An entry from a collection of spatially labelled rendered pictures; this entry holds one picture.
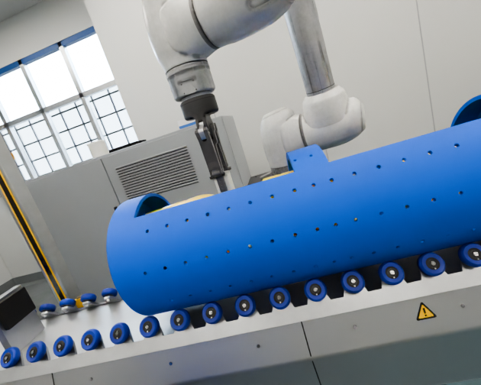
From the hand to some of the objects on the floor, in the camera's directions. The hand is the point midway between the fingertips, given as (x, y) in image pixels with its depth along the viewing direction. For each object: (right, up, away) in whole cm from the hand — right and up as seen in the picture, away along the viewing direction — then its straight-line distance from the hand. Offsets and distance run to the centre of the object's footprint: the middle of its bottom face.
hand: (226, 189), depth 61 cm
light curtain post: (-42, -126, +71) cm, 150 cm away
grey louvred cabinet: (-66, -99, +217) cm, 247 cm away
